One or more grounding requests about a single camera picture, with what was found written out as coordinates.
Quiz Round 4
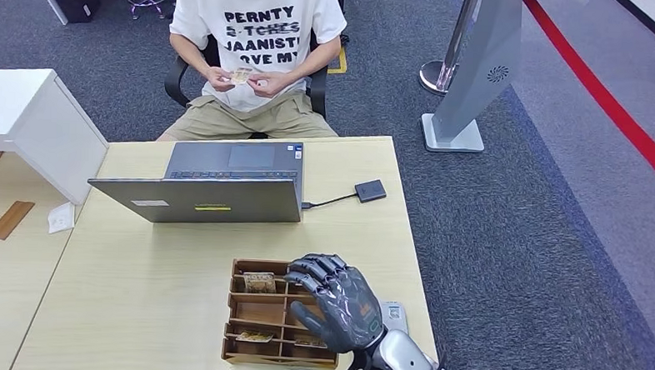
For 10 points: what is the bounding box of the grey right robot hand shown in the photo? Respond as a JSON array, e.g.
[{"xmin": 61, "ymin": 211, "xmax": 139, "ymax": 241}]
[{"xmin": 280, "ymin": 252, "xmax": 389, "ymax": 357}]

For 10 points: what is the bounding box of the person's right hand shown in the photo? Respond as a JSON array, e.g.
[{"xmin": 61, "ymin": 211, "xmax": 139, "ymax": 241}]
[{"xmin": 204, "ymin": 64, "xmax": 240, "ymax": 94}]

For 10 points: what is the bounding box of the person's left hand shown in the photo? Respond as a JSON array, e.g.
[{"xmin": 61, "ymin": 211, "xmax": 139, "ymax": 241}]
[{"xmin": 247, "ymin": 69, "xmax": 299, "ymax": 101}]

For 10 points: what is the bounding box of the person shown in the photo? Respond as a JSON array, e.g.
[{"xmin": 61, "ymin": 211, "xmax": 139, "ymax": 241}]
[{"xmin": 155, "ymin": 0, "xmax": 350, "ymax": 151}]

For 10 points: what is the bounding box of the white card reader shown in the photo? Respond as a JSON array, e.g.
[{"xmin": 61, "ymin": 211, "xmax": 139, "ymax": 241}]
[{"xmin": 376, "ymin": 300, "xmax": 412, "ymax": 338}]

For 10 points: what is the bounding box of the wooden card organizer box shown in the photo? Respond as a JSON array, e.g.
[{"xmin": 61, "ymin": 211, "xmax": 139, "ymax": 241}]
[{"xmin": 219, "ymin": 258, "xmax": 348, "ymax": 370}]

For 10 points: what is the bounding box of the black office chair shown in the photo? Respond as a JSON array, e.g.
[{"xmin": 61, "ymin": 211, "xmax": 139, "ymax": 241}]
[{"xmin": 162, "ymin": 0, "xmax": 353, "ymax": 144}]

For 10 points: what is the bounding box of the small black square device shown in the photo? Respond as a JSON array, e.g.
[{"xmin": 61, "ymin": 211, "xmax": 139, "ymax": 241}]
[{"xmin": 353, "ymin": 177, "xmax": 388, "ymax": 205}]

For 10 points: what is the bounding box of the grey laptop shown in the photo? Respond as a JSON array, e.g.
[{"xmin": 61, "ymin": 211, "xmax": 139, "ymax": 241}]
[{"xmin": 86, "ymin": 133, "xmax": 307, "ymax": 230}]

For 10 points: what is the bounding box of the white cabinet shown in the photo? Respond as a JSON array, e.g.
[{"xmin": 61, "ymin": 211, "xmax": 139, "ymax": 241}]
[{"xmin": 0, "ymin": 67, "xmax": 113, "ymax": 208}]

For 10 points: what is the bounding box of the grey kiosk stand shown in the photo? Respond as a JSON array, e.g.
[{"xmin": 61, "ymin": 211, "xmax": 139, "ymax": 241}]
[{"xmin": 418, "ymin": 0, "xmax": 526, "ymax": 157}]

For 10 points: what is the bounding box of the white paper slip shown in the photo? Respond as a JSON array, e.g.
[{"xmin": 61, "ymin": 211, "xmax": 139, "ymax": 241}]
[{"xmin": 46, "ymin": 200, "xmax": 78, "ymax": 237}]

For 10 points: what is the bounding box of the brown wooden strip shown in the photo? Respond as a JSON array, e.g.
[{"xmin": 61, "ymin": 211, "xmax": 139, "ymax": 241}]
[{"xmin": 0, "ymin": 199, "xmax": 36, "ymax": 243}]

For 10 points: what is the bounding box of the black device cable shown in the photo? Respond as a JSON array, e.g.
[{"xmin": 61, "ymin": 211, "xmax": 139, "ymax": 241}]
[{"xmin": 302, "ymin": 191, "xmax": 358, "ymax": 213}]

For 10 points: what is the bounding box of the chrome stanchion post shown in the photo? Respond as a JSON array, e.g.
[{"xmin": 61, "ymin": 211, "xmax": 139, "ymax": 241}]
[{"xmin": 417, "ymin": 0, "xmax": 483, "ymax": 98}]

